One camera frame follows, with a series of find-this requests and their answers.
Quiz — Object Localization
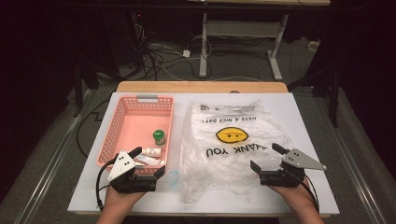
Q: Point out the clear bluish plastic ring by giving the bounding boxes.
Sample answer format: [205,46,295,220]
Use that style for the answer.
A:
[166,169,181,188]

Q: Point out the white board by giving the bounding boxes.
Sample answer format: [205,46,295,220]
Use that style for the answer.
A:
[67,91,340,216]

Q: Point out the black metal stand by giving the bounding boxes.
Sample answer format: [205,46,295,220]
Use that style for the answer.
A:
[72,59,101,119]
[288,66,341,129]

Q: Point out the tangle of floor cables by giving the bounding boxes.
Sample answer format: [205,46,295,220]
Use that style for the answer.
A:
[132,22,214,82]

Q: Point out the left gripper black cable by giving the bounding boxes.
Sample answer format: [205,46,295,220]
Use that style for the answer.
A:
[95,158,118,210]

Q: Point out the pink perforated plastic basket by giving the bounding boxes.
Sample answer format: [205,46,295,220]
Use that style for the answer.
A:
[96,94,175,175]

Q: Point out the white ointment tube blue print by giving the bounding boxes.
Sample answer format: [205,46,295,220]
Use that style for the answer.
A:
[135,154,166,167]

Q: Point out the white metal desk frame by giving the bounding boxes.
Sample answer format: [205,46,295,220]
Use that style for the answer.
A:
[199,12,290,82]

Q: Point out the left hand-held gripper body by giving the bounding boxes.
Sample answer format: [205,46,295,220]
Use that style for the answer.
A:
[107,150,157,194]

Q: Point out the black floor cable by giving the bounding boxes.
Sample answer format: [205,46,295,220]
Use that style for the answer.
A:
[76,98,110,158]

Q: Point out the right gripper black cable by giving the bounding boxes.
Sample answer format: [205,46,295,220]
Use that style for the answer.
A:
[290,172,320,214]

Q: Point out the person's left hand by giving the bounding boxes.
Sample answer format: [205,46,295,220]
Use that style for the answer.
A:
[104,185,147,216]

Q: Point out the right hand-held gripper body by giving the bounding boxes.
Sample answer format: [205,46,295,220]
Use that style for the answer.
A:
[259,147,328,189]

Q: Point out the small white bottle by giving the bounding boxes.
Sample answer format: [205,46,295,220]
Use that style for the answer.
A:
[141,147,163,158]

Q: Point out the aluminium floor rail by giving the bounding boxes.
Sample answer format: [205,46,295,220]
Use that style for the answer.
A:
[13,90,96,224]
[312,92,389,224]

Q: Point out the clear plastic bag smiley print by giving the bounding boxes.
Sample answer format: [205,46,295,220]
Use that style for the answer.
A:
[178,99,294,204]

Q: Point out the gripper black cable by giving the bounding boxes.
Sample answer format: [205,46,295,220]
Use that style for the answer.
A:
[290,172,320,214]
[95,158,118,210]

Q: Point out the person's right hand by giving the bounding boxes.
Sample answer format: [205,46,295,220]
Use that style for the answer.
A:
[269,179,313,214]

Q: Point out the green-capped small bottle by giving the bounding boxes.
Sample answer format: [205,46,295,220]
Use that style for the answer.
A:
[152,129,167,147]

